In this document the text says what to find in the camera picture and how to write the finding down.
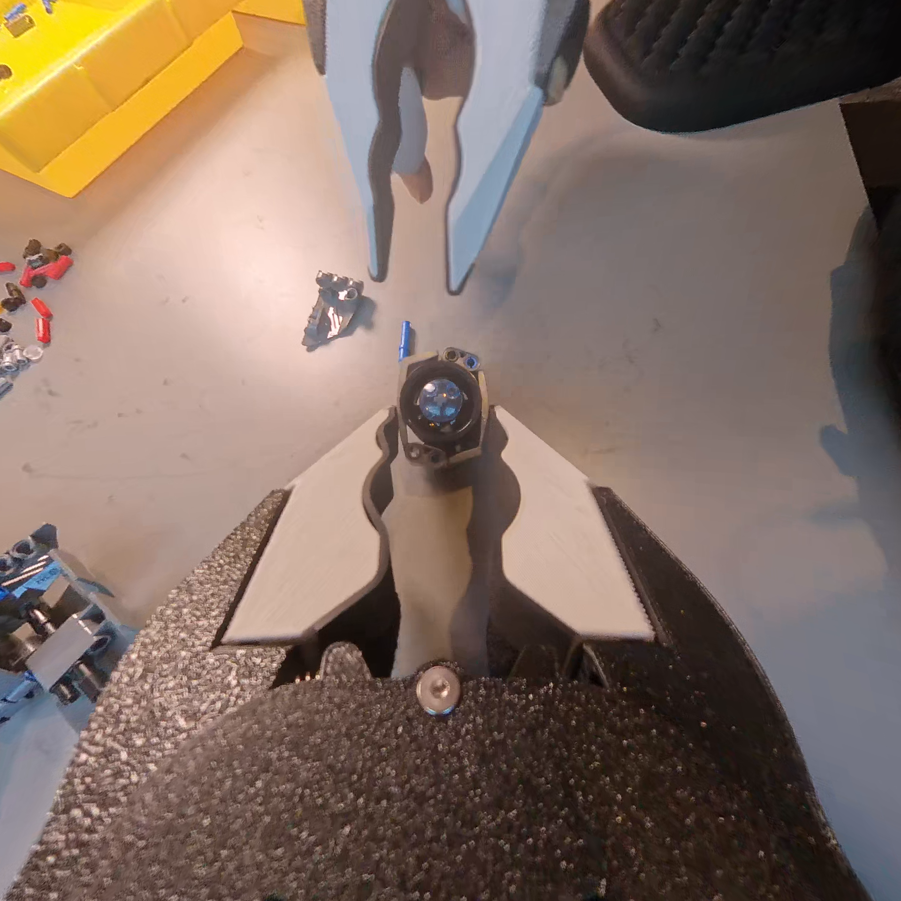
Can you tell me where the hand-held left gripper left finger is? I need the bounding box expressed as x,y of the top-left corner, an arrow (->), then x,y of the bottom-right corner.
218,406 -> 404,680

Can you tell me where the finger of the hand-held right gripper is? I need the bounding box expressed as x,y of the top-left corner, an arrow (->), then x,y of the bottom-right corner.
443,0 -> 565,297
324,0 -> 404,284

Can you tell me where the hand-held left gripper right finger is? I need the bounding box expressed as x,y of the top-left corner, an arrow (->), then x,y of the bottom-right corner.
486,405 -> 657,680

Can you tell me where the grey brick wheel assembly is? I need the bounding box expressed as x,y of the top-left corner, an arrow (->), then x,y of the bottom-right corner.
394,345 -> 491,470

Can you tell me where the grey desk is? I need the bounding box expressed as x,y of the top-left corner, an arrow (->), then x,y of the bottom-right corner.
0,14 -> 901,901

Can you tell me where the person's right hand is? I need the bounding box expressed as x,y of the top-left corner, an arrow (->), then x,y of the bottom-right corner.
400,156 -> 435,206

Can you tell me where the black mesh chair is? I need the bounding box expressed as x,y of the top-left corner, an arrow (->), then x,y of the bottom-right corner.
581,0 -> 901,136

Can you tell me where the pile of small brick parts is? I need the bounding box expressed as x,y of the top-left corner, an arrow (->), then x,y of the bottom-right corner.
0,238 -> 76,397

